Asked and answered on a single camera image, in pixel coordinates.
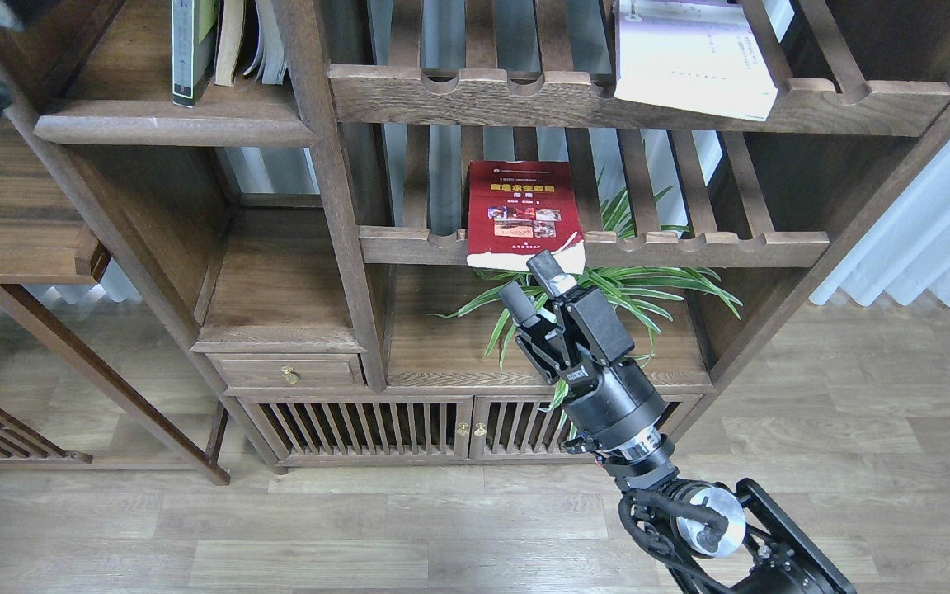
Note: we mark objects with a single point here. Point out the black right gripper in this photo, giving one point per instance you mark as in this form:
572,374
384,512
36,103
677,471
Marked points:
609,399

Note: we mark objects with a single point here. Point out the red cover book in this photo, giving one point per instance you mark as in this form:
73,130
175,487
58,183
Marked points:
518,209

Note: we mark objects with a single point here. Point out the white paperback book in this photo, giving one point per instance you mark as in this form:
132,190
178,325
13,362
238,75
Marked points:
696,56

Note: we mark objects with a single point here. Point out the grey green cover book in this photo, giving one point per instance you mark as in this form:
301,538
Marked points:
193,37

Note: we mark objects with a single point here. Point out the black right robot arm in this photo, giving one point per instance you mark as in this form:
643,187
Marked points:
710,537

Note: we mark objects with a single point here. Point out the green spider plant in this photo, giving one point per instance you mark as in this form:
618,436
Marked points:
633,289

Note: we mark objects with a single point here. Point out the brass cabinet door knobs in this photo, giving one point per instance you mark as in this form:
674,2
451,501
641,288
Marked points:
467,429

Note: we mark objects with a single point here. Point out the dark wooden bookshelf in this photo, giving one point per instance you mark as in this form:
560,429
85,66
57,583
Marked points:
320,223

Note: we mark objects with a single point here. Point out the brass drawer knob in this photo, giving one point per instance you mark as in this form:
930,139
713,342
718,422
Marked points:
289,376

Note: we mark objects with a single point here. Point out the white open standing book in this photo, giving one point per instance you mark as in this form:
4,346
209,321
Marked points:
269,63

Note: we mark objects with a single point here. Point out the tan standing book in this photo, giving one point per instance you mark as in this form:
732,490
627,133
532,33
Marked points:
231,31

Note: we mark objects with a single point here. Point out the white curtain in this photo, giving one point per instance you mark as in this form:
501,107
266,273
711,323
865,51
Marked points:
907,252

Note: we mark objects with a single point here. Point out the wooden side table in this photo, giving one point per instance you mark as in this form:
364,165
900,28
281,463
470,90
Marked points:
42,389

